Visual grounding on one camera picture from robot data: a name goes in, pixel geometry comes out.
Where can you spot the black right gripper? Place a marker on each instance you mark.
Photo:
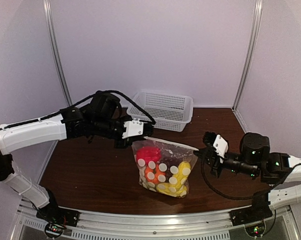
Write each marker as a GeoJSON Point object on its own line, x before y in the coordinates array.
{"type": "Point", "coordinates": [215, 171]}

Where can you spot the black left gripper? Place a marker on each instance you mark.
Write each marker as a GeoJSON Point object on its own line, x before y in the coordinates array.
{"type": "Point", "coordinates": [123, 143]}

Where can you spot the clear zip top bag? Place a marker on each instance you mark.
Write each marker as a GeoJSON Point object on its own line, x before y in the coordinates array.
{"type": "Point", "coordinates": [168, 149]}

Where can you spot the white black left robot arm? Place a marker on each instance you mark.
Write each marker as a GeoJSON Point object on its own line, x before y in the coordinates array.
{"type": "Point", "coordinates": [27, 141]}

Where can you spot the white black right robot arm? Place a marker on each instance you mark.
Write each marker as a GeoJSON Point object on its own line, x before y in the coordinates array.
{"type": "Point", "coordinates": [279, 168]}

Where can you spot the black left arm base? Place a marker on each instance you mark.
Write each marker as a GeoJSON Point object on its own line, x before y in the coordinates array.
{"type": "Point", "coordinates": [57, 215]}

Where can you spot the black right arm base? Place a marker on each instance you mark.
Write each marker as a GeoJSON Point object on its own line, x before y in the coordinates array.
{"type": "Point", "coordinates": [249, 214]}

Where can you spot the purple fake grapes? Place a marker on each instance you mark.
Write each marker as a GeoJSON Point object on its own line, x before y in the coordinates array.
{"type": "Point", "coordinates": [165, 165]}

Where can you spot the yellow fake banana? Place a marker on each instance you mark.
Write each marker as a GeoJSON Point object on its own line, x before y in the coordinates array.
{"type": "Point", "coordinates": [177, 185]}

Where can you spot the red fake food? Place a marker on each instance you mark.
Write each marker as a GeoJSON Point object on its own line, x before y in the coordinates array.
{"type": "Point", "coordinates": [148, 153]}

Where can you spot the orange fake food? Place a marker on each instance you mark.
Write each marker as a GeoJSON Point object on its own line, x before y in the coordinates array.
{"type": "Point", "coordinates": [154, 176]}

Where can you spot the white plastic perforated basket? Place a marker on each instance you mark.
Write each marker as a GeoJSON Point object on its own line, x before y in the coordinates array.
{"type": "Point", "coordinates": [171, 112]}

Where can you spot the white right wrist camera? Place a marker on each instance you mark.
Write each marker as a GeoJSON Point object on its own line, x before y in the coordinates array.
{"type": "Point", "coordinates": [217, 142]}

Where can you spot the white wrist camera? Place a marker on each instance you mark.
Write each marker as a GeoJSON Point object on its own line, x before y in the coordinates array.
{"type": "Point", "coordinates": [137, 128]}
{"type": "Point", "coordinates": [217, 142]}

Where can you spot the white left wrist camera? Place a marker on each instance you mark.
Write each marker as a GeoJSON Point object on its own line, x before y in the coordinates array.
{"type": "Point", "coordinates": [137, 128]}

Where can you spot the aluminium front rail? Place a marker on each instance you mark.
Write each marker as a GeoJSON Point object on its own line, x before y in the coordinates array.
{"type": "Point", "coordinates": [212, 225]}

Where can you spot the left aluminium corner post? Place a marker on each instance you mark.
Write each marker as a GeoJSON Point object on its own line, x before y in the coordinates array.
{"type": "Point", "coordinates": [47, 7]}

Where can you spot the aluminium corner post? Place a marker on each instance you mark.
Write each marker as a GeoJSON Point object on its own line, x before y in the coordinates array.
{"type": "Point", "coordinates": [47, 7]}
{"type": "Point", "coordinates": [255, 28]}

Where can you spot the right aluminium corner post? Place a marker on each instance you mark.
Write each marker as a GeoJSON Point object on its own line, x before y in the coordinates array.
{"type": "Point", "coordinates": [255, 28]}

